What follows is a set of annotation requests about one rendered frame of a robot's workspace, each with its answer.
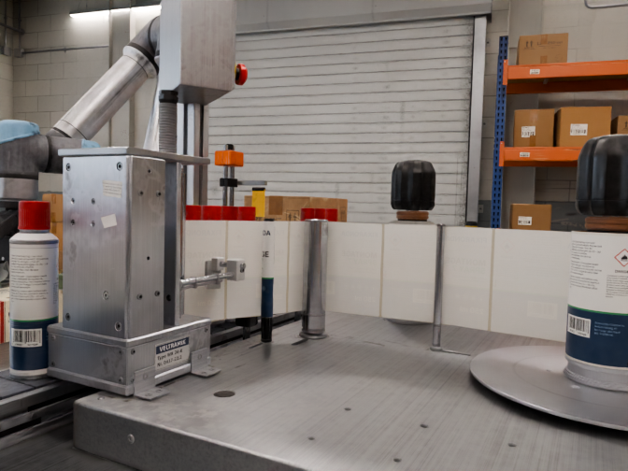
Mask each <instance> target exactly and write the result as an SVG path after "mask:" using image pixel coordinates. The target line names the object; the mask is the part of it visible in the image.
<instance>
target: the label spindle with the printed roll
mask: <svg viewBox="0 0 628 471"><path fill-rule="evenodd" d="M576 199H577V201H576V209H577V211H578V213H579V214H580V215H602V217H593V216H587V218H585V222H586V223H585V228H586V229H587V231H572V232H571V250H570V267H569V285H568V303H567V322H566V340H565V359H566V360H567V361H568V363H567V365H566V366H565V367H564V374H565V375H566V376H567V377H568V378H570V379H572V380H574V381H576V382H578V383H581V384H584V385H588V386H592V387H595V388H600V389H605V390H612V391H623V392H628V218H627V217H625V216H628V135H610V136H598V137H594V138H591V139H589V140H588V141H587V142H586V143H585V144H584V146H583V148H582V149H581V151H580V153H579V156H578V172H577V189H576Z"/></svg>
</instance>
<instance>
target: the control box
mask: <svg viewBox="0 0 628 471"><path fill-rule="evenodd" d="M235 80H236V0H162V2H161V4H160V83H159V91H160V90H172V91H176V92H178V95H177V97H178V103H180V104H188V103H197V104H200V105H201V106H206V105H208V104H210V103H211V102H213V101H215V100H217V99H218V98H220V97H222V96H224V95H226V94H227V93H229V92H231V91H232V90H234V89H235Z"/></svg>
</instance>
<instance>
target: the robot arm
mask: <svg viewBox="0 0 628 471"><path fill-rule="evenodd" d="M157 75H158V78H157V83H156V88H155V93H154V97H153V102H152V107H151V112H150V119H149V124H148V129H147V133H146V138H145V143H144V148H143V149H146V150H158V151H159V145H160V144H159V142H160V141H159V139H160V138H159V134H160V133H159V131H160V130H159V128H160V127H159V125H160V124H159V112H160V111H159V104H160V102H159V100H158V95H159V83H160V15H158V16H156V17H154V18H153V19H151V20H150V21H149V22H148V23H147V24H146V25H145V26H144V27H143V28H142V29H141V30H140V31H139V32H138V33H137V35H136V36H135V37H134V38H133V39H132V40H131V41H130V42H129V43H128V44H127V45H126V46H125V47H124V49H123V56H122V57H121V58H120V60H119V61H118V62H116V63H115V64H114V65H113V66H112V67H111V68H110V69H109V70H108V71H107V72H106V73H105V75H104V76H103V77H101V78H100V79H99V80H98V81H97V82H96V83H95V84H94V85H93V86H92V87H91V89H90V90H89V91H87V92H86V93H85V94H84V96H83V97H82V98H81V99H80V100H79V101H78V102H77V103H76V104H75V105H74V106H73V107H72V108H71V109H70V110H69V111H68V112H67V113H66V114H65V115H64V116H63V117H62V118H61V119H60V120H59V121H58V122H57V123H56V124H55V125H54V126H53V127H52V128H51V129H50V130H49V131H48V132H47V133H46V134H45V135H41V134H40V132H39V126H38V125H37V124H36V123H33V122H28V121H16V120H3V121H0V207H5V208H6V210H3V211H1V212H0V281H2V280H4V279H5V278H6V277H7V275H8V272H7V271H6V270H4V265H5V263H6V261H8V262H9V240H10V238H12V237H13V236H14V235H16V234H17V233H19V232H20V230H19V229H18V226H19V202H20V201H35V200H38V175H39V172H41V173H52V174H63V164H64V157H62V156H59V155H58V150H60V149H84V148H101V147H100V145H99V144H98V143H97V142H94V141H90V140H91V139H92V138H93V137H94V136H95V135H96V134H97V133H98V132H99V131H100V130H101V128H102V127H103V126H104V125H105V124H106V123H107V122H108V121H109V120H110V119H111V118H112V117H113V116H114V115H115V113H116V112H117V111H118V110H119V109H120V108H121V107H122V106H123V105H124V104H125V103H126V102H127V101H128V100H129V98H130V97H131V96H132V95H133V94H134V93H135V92H136V91H137V90H138V89H139V88H140V87H141V86H142V85H143V83H144V82H145V81H146V80H147V79H155V78H156V76H157Z"/></svg>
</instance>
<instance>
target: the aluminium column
mask: <svg viewBox="0 0 628 471"><path fill-rule="evenodd" d="M208 112H209V104H208V105H206V106H201V157H203V158H208ZM199 149H200V104H197V103H188V104H180V103H178V147H177V154H184V155H191V156H196V157H199ZM181 168H183V173H186V205H197V206H199V165H182V166H181ZM207 169H208V164H204V165H201V202H200V206H207Z"/></svg>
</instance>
